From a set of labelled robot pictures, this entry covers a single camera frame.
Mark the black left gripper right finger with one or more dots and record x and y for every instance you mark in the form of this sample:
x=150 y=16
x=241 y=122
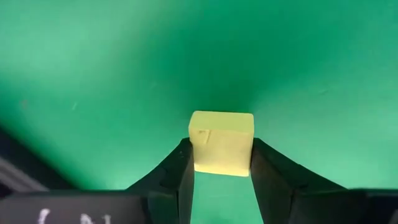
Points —
x=273 y=193

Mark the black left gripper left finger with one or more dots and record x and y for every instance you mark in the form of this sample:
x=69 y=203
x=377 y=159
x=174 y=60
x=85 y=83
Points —
x=171 y=196

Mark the yellow-green cube block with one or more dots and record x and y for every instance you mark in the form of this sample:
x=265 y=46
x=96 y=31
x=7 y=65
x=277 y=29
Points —
x=221 y=146

